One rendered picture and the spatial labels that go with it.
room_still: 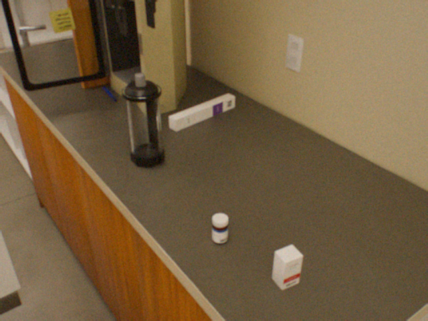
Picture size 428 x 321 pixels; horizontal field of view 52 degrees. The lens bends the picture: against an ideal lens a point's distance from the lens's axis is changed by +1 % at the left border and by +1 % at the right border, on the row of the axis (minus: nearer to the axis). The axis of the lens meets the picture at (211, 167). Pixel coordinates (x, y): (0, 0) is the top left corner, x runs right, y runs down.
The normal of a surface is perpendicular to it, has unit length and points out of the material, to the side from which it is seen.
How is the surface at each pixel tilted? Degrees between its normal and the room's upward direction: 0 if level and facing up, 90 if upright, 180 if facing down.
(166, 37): 90
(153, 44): 90
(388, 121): 90
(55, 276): 0
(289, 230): 0
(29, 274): 0
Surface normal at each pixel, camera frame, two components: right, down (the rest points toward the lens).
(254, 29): -0.81, 0.33
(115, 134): 0.00, -0.83
